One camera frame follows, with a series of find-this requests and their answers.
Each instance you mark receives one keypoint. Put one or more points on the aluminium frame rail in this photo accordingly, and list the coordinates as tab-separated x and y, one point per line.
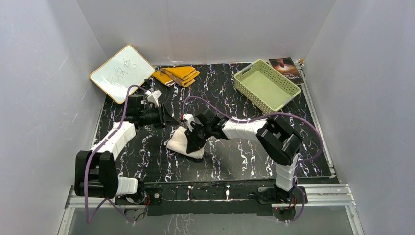
308	194

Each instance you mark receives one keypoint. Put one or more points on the white towel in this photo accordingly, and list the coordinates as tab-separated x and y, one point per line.
178	143

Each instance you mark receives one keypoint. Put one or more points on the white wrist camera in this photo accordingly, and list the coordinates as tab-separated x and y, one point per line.
191	121
152	97

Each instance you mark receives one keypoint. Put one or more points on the orange towel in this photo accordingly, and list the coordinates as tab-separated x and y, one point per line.
183	76

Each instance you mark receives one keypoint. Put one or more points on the dark book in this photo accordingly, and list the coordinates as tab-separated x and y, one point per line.
287	68

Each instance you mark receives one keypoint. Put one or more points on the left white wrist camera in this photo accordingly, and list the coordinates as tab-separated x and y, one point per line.
152	97

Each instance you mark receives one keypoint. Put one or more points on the green plastic basket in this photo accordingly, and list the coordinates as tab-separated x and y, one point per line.
265	87

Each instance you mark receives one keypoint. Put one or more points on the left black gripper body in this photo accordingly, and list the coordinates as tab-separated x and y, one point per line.
154	117

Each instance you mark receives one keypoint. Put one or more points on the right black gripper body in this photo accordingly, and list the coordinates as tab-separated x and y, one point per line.
199	135

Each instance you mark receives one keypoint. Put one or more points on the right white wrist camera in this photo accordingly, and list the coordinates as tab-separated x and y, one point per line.
191	121

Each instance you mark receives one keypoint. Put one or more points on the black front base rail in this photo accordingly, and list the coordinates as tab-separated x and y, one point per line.
221	208

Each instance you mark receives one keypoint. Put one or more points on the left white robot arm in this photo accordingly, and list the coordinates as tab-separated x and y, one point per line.
95	170

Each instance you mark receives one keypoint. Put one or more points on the wood framed whiteboard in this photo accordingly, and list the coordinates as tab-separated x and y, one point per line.
127	67

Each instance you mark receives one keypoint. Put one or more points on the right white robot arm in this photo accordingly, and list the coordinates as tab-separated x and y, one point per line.
280	141

